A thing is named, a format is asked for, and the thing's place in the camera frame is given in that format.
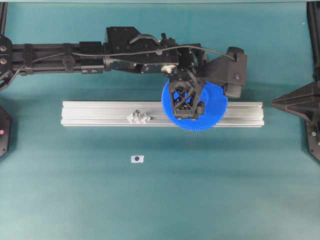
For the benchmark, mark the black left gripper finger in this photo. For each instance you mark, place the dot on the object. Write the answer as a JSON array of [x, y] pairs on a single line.
[[199, 106], [182, 97]]

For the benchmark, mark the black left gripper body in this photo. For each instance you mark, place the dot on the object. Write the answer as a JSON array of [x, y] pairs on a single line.
[[190, 57]]

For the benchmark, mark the large blue plastic gear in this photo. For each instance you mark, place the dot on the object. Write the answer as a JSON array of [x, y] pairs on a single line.
[[211, 107]]

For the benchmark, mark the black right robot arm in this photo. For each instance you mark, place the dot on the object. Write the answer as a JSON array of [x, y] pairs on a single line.
[[304, 103]]

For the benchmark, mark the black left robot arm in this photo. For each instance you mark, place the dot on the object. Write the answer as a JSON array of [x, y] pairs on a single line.
[[125, 50]]

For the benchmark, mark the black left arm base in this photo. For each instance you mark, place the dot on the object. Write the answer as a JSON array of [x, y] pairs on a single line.
[[5, 131]]

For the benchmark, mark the small white sticker marker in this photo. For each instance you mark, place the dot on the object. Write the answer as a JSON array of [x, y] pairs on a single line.
[[137, 159]]

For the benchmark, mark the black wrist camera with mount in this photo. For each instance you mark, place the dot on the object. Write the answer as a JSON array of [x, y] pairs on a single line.
[[228, 73]]

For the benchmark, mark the white bracket at upper shaft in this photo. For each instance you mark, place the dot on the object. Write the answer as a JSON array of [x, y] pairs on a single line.
[[138, 118]]

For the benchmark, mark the aluminium extrusion rail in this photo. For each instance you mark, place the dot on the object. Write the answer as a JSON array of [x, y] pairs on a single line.
[[114, 114]]

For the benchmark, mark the black frame post right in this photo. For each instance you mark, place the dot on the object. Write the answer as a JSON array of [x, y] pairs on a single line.
[[313, 19]]

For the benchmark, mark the black frame post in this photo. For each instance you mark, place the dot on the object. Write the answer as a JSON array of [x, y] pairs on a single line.
[[3, 16], [313, 19]]

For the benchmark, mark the black frame post left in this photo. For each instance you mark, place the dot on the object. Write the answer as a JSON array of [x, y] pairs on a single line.
[[3, 16]]

